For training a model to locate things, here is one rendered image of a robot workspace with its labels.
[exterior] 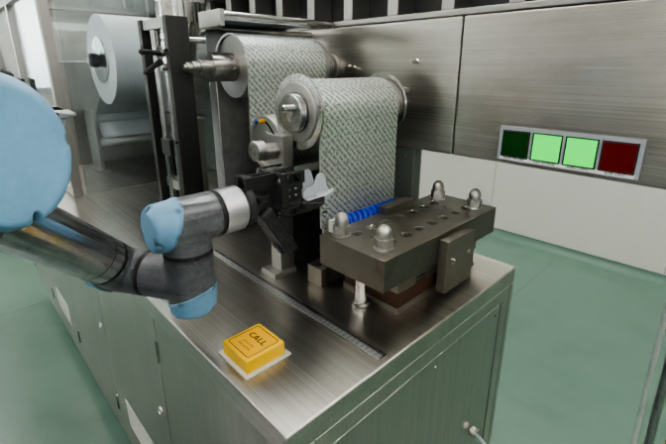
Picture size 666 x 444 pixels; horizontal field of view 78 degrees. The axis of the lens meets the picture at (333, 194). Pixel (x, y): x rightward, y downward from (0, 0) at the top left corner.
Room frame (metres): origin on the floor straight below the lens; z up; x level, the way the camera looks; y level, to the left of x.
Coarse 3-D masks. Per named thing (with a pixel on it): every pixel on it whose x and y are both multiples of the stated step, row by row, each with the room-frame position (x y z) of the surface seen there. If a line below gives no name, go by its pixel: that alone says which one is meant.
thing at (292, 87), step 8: (288, 88) 0.84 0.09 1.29; (296, 88) 0.82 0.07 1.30; (304, 88) 0.80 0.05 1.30; (280, 96) 0.86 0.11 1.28; (304, 96) 0.80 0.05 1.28; (312, 96) 0.79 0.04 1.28; (312, 104) 0.79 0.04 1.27; (312, 112) 0.79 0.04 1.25; (312, 120) 0.79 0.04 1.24; (312, 128) 0.79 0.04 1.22; (296, 136) 0.82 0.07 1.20; (304, 136) 0.80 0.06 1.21
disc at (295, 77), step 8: (288, 80) 0.84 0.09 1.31; (296, 80) 0.83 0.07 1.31; (304, 80) 0.81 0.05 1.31; (280, 88) 0.86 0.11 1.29; (312, 88) 0.79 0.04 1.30; (320, 96) 0.78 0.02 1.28; (320, 104) 0.78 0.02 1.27; (320, 112) 0.78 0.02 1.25; (320, 120) 0.78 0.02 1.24; (280, 128) 0.87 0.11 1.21; (320, 128) 0.78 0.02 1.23; (312, 136) 0.79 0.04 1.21; (296, 144) 0.83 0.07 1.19; (304, 144) 0.81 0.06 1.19; (312, 144) 0.79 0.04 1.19
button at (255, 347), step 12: (240, 336) 0.56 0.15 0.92; (252, 336) 0.56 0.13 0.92; (264, 336) 0.56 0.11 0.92; (276, 336) 0.56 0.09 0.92; (228, 348) 0.54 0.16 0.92; (240, 348) 0.53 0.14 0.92; (252, 348) 0.53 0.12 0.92; (264, 348) 0.53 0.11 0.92; (276, 348) 0.54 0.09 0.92; (240, 360) 0.51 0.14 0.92; (252, 360) 0.51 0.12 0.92; (264, 360) 0.52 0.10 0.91
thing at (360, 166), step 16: (320, 144) 0.79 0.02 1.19; (336, 144) 0.81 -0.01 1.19; (352, 144) 0.85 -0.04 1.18; (368, 144) 0.88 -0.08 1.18; (384, 144) 0.92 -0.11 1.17; (320, 160) 0.79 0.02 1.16; (336, 160) 0.81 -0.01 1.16; (352, 160) 0.85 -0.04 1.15; (368, 160) 0.88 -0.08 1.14; (384, 160) 0.92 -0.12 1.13; (336, 176) 0.81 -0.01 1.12; (352, 176) 0.85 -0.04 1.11; (368, 176) 0.88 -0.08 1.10; (384, 176) 0.92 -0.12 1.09; (336, 192) 0.81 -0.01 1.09; (352, 192) 0.85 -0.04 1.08; (368, 192) 0.88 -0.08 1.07; (384, 192) 0.92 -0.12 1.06; (320, 208) 0.79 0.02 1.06; (336, 208) 0.81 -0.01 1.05; (352, 208) 0.85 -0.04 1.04; (320, 224) 0.79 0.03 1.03
